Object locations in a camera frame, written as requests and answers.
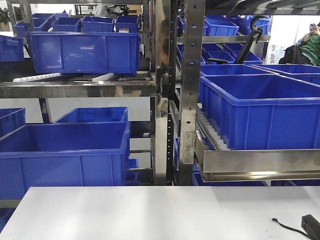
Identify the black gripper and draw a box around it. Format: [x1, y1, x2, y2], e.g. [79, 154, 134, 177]
[301, 214, 320, 240]

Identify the stainless steel shelf rack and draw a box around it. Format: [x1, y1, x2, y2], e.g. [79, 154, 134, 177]
[0, 0, 320, 186]

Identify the large blue bin right shelf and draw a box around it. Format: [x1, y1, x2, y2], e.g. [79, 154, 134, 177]
[198, 74, 320, 150]

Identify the person in green shirt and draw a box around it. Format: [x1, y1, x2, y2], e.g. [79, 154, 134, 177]
[278, 23, 320, 67]

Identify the large blue bin left lower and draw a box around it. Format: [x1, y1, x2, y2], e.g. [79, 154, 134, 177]
[0, 121, 131, 200]

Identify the blue bin behind lower left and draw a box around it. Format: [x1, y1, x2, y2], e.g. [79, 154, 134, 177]
[54, 106, 129, 124]

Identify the blue bin upper left shelf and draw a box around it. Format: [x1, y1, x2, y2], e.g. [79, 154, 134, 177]
[27, 31, 141, 74]

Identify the black cable with connector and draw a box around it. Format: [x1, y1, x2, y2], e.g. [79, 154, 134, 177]
[271, 217, 311, 238]

